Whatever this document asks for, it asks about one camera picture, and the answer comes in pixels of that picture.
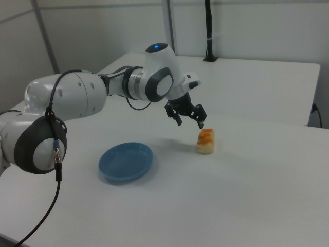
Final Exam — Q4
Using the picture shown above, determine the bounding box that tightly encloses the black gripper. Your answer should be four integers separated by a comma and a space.
164, 93, 208, 129

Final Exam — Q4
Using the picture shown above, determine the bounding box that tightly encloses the blue round plate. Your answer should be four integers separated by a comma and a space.
98, 142, 154, 185

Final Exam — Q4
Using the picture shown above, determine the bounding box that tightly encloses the orange glazed bread loaf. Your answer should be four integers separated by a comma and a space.
197, 127, 215, 155

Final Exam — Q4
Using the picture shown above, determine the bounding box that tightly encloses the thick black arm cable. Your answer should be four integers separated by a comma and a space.
14, 68, 89, 247

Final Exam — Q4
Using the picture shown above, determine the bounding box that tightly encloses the black cable with blue plug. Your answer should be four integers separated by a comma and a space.
311, 102, 323, 129

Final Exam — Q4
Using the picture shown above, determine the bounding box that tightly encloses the black pole with clamp base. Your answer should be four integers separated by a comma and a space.
203, 0, 220, 63

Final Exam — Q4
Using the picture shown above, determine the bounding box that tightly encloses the thin dark looping cable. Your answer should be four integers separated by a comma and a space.
126, 98, 153, 112

